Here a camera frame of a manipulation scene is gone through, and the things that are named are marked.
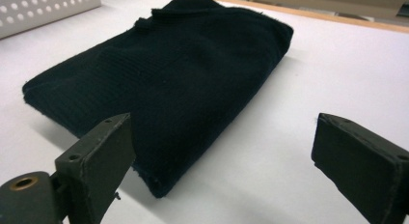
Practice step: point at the white table cover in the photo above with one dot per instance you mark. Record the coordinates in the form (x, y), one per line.
(328, 76)

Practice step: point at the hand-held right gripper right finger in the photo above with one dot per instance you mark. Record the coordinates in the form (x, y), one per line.
(363, 166)

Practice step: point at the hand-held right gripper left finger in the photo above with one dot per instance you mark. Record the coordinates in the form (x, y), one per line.
(96, 159)

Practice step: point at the black knitted sweater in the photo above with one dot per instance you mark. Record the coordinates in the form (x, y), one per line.
(177, 89)

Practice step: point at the white perforated plastic basket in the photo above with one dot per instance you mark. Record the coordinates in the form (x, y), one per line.
(38, 11)

